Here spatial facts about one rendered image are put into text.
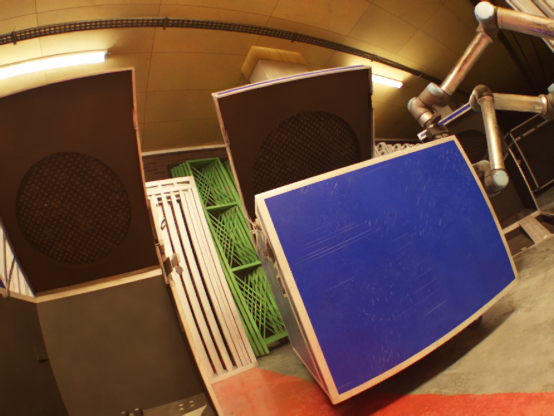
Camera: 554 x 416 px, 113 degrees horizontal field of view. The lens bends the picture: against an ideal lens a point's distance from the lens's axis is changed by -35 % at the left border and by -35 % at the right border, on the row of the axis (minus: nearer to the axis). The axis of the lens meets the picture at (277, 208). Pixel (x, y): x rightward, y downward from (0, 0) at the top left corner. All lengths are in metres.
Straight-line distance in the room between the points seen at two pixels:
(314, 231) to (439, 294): 0.56
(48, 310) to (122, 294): 0.51
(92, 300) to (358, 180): 1.55
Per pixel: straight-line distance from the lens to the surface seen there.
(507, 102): 2.05
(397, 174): 1.19
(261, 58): 3.36
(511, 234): 3.57
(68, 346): 1.83
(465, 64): 1.73
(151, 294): 1.71
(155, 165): 4.52
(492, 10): 1.63
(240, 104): 1.65
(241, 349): 2.73
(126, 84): 1.43
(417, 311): 1.11
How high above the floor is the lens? 0.61
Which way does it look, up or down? 16 degrees up
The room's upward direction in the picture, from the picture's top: 21 degrees counter-clockwise
